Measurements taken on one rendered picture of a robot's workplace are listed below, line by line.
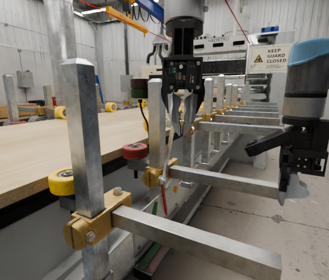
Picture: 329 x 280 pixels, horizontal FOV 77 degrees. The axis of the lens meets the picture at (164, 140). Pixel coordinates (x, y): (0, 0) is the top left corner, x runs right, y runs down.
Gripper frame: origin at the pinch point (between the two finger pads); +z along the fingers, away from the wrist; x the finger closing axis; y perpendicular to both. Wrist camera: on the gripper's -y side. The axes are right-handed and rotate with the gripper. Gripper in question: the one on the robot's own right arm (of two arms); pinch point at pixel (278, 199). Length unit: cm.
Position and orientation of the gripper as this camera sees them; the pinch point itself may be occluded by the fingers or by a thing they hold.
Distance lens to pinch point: 59.4
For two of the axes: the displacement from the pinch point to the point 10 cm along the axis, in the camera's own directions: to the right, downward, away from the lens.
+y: 8.9, 1.0, -4.5
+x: 4.6, -2.1, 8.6
